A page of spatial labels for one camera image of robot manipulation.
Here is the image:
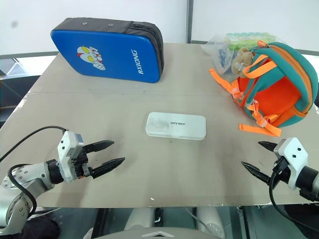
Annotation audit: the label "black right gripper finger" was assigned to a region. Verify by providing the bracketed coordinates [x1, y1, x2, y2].
[241, 161, 273, 185]
[258, 141, 278, 153]

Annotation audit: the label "clear plastic bag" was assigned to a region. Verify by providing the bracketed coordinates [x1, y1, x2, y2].
[200, 33, 257, 76]

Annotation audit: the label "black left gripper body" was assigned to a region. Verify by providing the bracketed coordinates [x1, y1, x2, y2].
[70, 144, 94, 179]

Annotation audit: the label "green egg tray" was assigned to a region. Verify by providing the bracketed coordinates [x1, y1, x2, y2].
[225, 31, 277, 50]

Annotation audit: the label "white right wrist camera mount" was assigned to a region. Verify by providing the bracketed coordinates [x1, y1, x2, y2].
[273, 137, 310, 190]

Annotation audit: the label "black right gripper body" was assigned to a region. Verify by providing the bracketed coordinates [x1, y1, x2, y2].
[270, 156, 293, 185]

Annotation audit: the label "white robot legs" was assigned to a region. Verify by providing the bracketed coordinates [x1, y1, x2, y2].
[124, 207, 226, 239]

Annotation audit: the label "blue cartoon print pad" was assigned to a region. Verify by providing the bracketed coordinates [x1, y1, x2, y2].
[50, 17, 164, 84]

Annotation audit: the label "grey robot torso top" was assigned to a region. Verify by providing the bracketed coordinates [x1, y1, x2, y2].
[98, 225, 220, 239]

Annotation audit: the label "teal and orange backpack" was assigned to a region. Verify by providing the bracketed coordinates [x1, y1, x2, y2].
[208, 39, 319, 137]

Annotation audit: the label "white plastic case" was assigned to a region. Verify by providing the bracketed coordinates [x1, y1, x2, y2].
[145, 112, 207, 142]

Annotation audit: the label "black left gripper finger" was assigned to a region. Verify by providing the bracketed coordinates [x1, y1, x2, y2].
[83, 140, 115, 153]
[90, 157, 126, 179]

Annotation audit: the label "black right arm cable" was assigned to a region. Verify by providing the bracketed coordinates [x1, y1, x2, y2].
[268, 157, 307, 227]

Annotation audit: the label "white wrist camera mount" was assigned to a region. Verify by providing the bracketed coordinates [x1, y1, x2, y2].
[57, 130, 85, 183]
[273, 137, 310, 190]

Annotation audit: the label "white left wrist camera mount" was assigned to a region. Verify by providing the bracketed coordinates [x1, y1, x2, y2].
[57, 130, 85, 183]

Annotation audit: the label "brown plush bear keychain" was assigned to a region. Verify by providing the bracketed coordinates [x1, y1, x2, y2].
[231, 47, 255, 78]

